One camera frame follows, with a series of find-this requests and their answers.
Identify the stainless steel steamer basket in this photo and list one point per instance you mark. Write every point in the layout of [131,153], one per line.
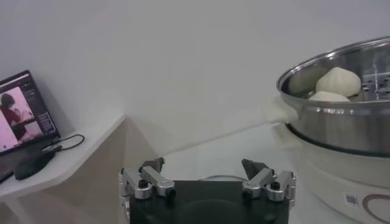
[335,128]

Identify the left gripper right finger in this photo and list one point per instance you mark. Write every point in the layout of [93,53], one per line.
[259,179]

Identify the white side table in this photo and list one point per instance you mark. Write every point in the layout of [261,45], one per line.
[76,152]

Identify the black computer mouse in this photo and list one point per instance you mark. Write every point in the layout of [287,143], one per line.
[32,165]

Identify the black laptop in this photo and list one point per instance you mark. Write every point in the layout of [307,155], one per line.
[21,115]

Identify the cream electric cooker base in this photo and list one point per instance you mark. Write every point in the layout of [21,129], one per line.
[329,176]

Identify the white steamed baozi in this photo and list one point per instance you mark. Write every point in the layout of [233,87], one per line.
[338,81]
[327,97]

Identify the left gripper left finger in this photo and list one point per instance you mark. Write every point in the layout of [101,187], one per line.
[158,179]

